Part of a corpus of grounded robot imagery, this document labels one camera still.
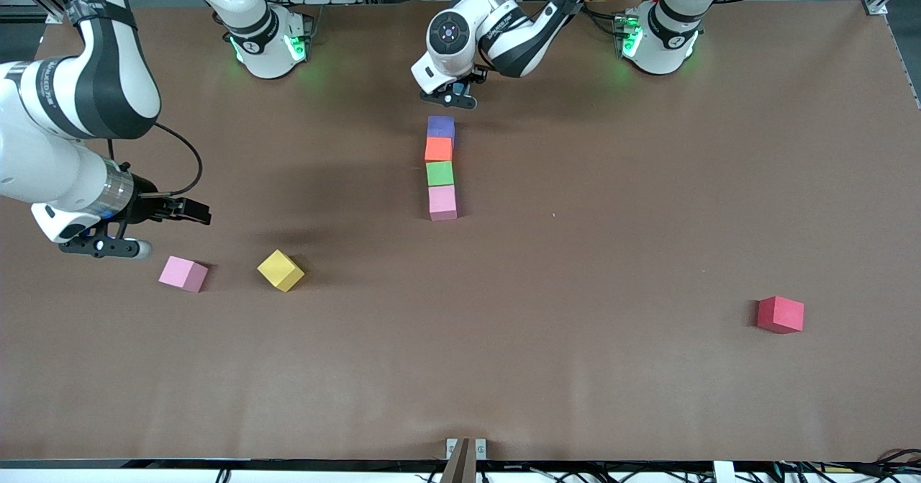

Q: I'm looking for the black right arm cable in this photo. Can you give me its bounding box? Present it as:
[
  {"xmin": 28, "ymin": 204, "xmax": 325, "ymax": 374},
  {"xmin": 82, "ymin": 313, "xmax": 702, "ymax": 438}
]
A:
[{"xmin": 108, "ymin": 122, "xmax": 204, "ymax": 197}]

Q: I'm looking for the red foam cube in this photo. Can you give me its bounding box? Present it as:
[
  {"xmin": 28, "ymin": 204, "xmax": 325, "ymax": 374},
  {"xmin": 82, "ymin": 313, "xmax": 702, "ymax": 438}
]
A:
[{"xmin": 756, "ymin": 295, "xmax": 805, "ymax": 335}]

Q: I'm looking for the metal table edge bracket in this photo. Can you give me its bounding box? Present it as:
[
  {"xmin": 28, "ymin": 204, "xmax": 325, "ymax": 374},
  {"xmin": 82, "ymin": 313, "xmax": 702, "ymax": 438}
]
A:
[{"xmin": 445, "ymin": 438, "xmax": 488, "ymax": 461}]

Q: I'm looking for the yellow foam cube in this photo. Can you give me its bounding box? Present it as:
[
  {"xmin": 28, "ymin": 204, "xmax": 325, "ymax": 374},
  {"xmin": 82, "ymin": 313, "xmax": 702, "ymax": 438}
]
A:
[{"xmin": 257, "ymin": 249, "xmax": 305, "ymax": 293}]

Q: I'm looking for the brown pointed strip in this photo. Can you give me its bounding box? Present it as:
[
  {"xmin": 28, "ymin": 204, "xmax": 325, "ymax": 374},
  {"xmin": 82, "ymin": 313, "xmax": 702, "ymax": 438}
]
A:
[{"xmin": 440, "ymin": 438, "xmax": 471, "ymax": 483}]

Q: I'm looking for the pink foam cube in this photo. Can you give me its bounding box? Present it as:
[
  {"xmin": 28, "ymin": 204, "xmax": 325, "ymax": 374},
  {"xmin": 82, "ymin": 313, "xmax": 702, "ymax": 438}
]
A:
[
  {"xmin": 428, "ymin": 185, "xmax": 458, "ymax": 222},
  {"xmin": 158, "ymin": 256, "xmax": 209, "ymax": 294}
]

